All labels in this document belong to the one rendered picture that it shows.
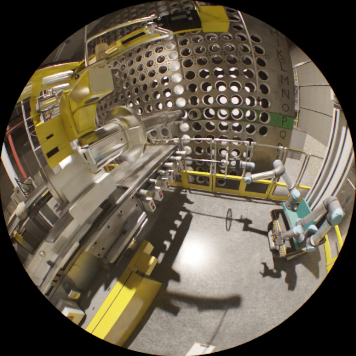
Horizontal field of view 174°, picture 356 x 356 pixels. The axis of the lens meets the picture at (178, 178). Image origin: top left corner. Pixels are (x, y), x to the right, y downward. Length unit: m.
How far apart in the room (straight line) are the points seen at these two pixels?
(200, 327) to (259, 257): 1.11
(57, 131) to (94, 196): 0.47
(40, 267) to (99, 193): 0.82
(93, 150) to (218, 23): 0.81
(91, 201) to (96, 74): 0.69
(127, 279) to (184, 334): 0.97
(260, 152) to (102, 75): 2.72
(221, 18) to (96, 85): 0.58
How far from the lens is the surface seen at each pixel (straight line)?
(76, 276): 1.21
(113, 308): 1.18
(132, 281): 1.08
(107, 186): 0.88
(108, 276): 1.20
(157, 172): 1.32
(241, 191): 2.19
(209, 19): 0.68
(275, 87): 2.67
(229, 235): 1.74
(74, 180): 0.86
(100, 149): 0.61
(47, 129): 0.75
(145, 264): 1.05
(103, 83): 0.46
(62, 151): 0.75
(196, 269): 1.56
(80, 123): 0.59
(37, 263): 1.13
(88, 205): 0.84
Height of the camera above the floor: 1.54
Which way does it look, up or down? 35 degrees down
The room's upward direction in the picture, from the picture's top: 10 degrees counter-clockwise
